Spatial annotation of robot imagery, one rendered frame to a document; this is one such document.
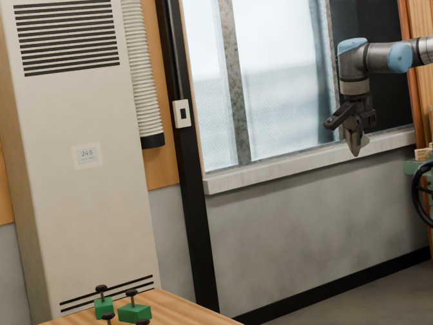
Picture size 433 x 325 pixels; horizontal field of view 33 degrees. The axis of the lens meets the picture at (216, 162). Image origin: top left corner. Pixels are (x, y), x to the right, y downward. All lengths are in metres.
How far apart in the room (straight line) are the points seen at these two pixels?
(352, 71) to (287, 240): 1.92
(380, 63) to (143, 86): 1.37
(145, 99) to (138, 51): 0.22
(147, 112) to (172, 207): 0.56
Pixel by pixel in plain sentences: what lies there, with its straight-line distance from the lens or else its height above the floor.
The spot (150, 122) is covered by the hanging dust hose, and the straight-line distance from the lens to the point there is 3.32.
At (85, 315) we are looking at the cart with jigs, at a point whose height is 0.53.
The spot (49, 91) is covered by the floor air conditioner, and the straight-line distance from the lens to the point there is 3.01.
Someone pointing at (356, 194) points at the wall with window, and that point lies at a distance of 4.39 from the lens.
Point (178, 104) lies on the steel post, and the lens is 3.49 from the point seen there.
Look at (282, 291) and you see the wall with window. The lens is 4.11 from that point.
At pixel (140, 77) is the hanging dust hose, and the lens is 3.31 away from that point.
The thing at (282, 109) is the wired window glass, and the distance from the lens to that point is 4.09.
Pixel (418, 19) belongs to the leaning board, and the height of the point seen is 1.52.
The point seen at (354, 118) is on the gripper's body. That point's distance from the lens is 2.34.
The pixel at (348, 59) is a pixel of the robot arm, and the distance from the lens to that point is 2.29.
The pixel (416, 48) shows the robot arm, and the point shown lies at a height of 1.39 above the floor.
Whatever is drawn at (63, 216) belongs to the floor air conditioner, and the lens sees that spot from 3.05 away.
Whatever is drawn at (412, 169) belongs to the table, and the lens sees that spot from 3.26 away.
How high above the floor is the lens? 1.44
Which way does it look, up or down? 8 degrees down
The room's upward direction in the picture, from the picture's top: 7 degrees counter-clockwise
